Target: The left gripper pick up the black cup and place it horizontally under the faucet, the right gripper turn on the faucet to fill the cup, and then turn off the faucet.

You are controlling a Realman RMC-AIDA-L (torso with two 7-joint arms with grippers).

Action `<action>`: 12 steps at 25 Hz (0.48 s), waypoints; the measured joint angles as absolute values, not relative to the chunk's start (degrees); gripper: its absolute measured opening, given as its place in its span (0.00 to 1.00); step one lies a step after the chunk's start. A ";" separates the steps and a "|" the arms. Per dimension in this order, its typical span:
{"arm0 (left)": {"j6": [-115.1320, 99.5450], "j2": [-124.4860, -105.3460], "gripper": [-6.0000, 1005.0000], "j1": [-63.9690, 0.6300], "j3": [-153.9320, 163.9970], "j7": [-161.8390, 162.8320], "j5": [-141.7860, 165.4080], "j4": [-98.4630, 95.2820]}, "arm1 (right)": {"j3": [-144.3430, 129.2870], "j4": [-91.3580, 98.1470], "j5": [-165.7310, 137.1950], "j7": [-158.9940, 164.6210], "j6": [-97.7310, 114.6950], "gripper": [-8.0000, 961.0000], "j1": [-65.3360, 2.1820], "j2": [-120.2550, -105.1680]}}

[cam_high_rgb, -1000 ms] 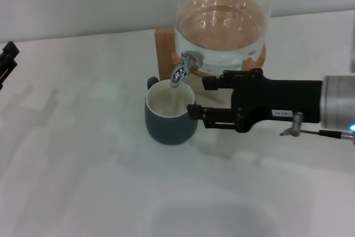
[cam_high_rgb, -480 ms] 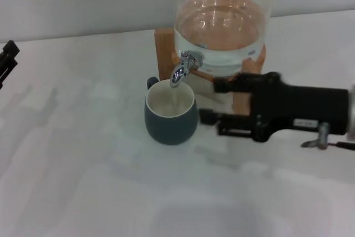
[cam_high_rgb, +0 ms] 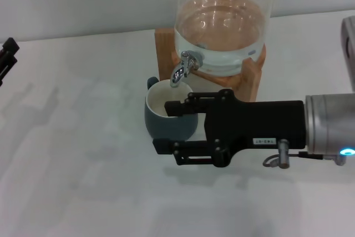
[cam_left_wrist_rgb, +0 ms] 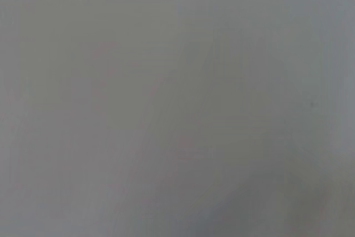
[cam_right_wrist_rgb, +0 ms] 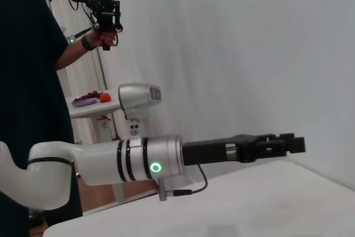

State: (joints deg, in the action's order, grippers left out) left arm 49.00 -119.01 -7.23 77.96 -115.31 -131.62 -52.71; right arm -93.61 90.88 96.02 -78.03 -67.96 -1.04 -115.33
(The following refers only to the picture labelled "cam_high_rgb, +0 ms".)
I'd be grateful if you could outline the chrome faucet tap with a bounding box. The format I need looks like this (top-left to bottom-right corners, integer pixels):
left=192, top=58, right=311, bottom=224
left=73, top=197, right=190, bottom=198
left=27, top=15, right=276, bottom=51
left=170, top=50, right=203, bottom=88

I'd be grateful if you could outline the glass water dispenser jar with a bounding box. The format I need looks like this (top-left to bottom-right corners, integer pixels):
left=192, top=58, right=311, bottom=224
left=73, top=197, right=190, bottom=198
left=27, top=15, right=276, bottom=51
left=173, top=0, right=278, bottom=77

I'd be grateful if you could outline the wooden dispenser stand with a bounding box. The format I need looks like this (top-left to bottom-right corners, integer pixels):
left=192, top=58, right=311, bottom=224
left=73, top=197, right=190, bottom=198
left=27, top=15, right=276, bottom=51
left=154, top=27, right=267, bottom=102

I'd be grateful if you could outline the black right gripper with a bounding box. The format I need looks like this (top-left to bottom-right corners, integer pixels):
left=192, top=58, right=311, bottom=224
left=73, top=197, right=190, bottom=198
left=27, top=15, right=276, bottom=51
left=152, top=89, right=308, bottom=168

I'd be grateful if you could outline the grey right arm cable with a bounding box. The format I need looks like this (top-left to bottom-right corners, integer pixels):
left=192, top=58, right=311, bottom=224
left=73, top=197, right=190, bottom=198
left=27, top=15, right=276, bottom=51
left=262, top=138, right=347, bottom=169

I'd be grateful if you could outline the black ceramic cup white inside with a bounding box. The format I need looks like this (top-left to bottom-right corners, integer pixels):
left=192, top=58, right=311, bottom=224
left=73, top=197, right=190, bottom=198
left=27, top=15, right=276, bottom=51
left=144, top=76, right=199, bottom=141

